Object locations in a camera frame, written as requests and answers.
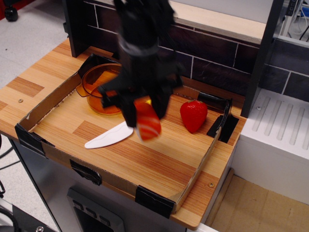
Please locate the grey oven control panel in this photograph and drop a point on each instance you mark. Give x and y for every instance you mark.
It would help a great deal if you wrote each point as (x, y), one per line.
(91, 216)

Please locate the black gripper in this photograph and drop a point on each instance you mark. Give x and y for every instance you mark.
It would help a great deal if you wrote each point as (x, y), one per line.
(143, 73)

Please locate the salmon sushi toy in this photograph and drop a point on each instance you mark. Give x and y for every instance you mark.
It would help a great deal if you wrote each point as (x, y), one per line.
(148, 124)

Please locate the dark grey left post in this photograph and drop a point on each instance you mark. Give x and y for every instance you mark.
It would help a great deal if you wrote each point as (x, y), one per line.
(78, 15)

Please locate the orange transparent plastic pot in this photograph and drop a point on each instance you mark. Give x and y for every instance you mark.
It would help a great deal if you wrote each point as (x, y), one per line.
(91, 80)

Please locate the dark grey right post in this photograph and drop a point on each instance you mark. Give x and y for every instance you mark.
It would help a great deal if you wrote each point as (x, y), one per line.
(262, 58)

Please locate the light wooden shelf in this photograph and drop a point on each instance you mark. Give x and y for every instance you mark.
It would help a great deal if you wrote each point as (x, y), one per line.
(218, 23)

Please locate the dark grey post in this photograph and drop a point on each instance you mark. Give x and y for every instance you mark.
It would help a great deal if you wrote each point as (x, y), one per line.
(78, 15)
(262, 58)

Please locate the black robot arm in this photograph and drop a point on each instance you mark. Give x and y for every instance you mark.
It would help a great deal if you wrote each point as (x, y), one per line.
(145, 25)

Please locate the black caster wheel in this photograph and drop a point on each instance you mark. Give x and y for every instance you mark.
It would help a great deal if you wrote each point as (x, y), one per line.
(11, 14)

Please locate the red toy strawberry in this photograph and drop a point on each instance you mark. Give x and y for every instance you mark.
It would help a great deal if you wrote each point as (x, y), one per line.
(193, 114)

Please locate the cardboard fence with black tape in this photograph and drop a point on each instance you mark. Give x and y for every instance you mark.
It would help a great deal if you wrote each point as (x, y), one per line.
(175, 175)

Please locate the white ridged sink drainboard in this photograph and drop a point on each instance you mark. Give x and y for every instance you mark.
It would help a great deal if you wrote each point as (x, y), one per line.
(273, 147)

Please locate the yellow handled white toy knife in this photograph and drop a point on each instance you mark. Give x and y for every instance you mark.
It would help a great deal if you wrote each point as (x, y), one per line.
(110, 137)

